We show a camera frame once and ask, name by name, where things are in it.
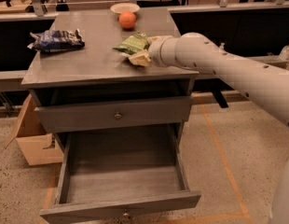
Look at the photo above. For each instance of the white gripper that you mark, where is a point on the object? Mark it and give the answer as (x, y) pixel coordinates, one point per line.
(156, 51)

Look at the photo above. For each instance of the green jalapeno chip bag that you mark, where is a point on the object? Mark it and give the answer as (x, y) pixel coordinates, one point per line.
(133, 44)

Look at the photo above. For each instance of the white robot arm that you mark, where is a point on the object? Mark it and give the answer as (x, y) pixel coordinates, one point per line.
(265, 85)

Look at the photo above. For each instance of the blue chip bag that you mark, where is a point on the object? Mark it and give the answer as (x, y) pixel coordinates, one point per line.
(56, 41)

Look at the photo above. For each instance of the orange fruit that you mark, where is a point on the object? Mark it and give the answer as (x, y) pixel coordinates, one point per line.
(127, 20)

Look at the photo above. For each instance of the white bowl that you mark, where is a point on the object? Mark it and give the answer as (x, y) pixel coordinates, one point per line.
(121, 7)

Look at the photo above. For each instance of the hand sanitizer bottle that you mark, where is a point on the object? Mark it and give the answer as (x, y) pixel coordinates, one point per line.
(222, 46)

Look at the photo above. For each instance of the grey wooden cabinet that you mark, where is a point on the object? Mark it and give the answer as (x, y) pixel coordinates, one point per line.
(97, 73)

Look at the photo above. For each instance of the closed upper drawer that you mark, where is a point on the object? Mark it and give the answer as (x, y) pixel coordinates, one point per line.
(104, 115)

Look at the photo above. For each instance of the open lower drawer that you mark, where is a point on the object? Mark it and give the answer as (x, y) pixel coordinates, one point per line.
(123, 172)

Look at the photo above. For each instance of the cardboard box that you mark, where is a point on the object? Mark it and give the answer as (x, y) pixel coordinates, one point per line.
(37, 146)

